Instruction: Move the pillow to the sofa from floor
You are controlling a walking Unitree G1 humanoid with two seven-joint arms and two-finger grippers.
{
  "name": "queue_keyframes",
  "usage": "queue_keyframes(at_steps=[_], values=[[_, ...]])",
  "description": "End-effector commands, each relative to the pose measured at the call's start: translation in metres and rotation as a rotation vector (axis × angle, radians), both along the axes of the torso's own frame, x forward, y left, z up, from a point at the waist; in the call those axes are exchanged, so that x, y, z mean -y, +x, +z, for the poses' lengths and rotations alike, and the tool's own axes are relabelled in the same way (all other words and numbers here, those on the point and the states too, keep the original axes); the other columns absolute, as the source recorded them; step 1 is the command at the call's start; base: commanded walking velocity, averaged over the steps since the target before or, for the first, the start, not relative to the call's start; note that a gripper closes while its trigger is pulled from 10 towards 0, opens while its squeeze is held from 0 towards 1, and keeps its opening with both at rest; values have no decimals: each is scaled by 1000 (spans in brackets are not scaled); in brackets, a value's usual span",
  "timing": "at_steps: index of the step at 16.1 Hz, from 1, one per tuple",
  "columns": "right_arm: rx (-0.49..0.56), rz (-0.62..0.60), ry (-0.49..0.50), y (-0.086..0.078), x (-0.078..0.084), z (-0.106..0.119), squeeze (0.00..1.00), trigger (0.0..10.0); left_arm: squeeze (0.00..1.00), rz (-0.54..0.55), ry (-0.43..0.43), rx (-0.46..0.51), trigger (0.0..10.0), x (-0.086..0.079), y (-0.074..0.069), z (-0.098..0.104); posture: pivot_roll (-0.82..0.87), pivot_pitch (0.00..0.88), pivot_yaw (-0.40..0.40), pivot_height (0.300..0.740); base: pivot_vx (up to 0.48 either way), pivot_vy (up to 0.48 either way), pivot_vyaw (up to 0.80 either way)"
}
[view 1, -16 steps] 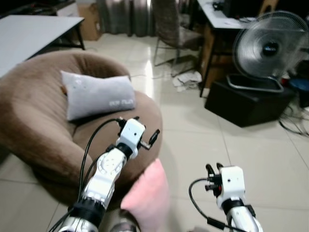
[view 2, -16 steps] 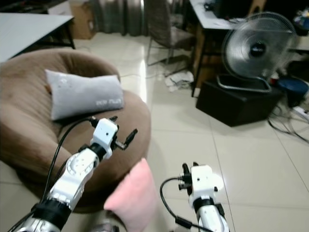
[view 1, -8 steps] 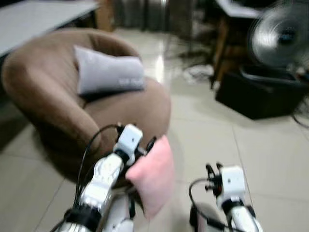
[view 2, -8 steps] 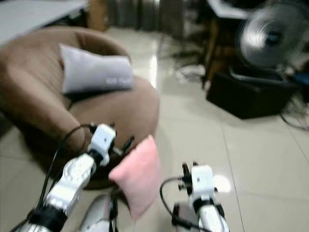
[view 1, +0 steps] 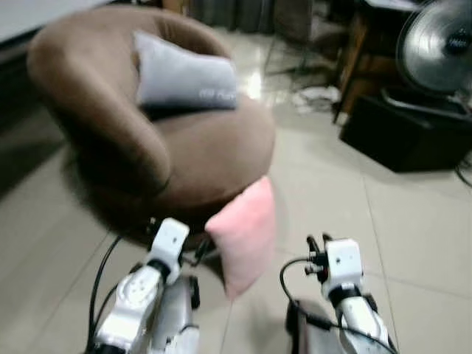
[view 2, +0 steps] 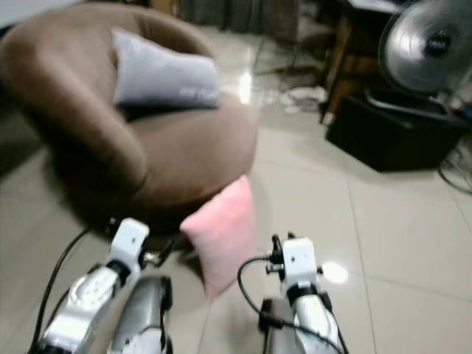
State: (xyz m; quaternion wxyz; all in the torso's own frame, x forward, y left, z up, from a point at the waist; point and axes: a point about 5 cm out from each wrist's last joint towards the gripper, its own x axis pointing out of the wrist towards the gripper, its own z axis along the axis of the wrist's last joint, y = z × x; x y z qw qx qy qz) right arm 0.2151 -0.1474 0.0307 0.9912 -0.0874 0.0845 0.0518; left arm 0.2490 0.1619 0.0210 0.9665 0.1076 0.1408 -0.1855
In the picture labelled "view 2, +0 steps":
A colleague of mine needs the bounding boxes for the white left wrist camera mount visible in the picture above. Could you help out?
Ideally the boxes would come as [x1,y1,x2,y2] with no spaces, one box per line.
[110,218,150,266]

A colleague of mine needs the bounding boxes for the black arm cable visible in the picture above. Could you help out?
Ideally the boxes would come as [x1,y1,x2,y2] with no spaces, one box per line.
[46,226,91,344]
[237,256,288,329]

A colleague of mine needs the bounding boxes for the silver left robot leg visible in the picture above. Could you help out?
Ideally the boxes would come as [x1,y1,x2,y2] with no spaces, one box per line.
[124,274,173,354]

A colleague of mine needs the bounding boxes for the grey right robot leg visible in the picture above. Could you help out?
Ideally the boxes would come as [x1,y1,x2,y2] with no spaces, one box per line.
[257,297,305,354]

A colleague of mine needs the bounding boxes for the grey rectangular pillow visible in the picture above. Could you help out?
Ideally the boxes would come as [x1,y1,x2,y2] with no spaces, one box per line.
[111,27,223,112]

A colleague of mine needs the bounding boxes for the brown wooden table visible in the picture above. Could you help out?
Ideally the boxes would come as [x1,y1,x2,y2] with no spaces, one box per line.
[317,0,403,124]

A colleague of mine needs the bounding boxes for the white crumpled cloth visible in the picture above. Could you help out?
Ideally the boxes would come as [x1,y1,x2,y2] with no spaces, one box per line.
[279,86,330,114]

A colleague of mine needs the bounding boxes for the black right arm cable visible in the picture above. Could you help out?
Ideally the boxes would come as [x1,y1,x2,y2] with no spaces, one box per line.
[237,256,288,329]

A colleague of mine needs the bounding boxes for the black box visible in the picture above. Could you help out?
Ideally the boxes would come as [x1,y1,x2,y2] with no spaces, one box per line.
[324,88,471,173]

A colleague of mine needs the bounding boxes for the black floor cable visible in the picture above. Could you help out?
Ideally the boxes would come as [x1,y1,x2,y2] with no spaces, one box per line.
[437,136,472,195]

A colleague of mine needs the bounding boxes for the grey curtain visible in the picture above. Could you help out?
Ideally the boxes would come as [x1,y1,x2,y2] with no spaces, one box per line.
[177,0,268,32]

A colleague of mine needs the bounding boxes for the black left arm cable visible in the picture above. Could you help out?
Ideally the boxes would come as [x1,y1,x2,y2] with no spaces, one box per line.
[46,226,91,344]

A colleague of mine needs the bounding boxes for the brown round sofa chair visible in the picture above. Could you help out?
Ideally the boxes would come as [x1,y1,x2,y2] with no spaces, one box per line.
[0,3,260,224]

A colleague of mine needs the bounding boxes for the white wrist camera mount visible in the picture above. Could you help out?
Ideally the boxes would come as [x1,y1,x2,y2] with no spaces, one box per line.
[110,218,150,266]
[281,236,320,290]

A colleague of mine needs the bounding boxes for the silver floor fan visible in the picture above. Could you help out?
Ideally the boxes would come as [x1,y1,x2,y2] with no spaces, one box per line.
[378,0,472,98]

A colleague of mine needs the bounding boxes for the pink pillow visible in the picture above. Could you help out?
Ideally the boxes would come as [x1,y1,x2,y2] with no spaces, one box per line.
[180,175,256,300]

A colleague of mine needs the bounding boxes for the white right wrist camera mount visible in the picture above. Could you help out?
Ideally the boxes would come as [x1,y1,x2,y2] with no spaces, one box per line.
[281,236,320,290]

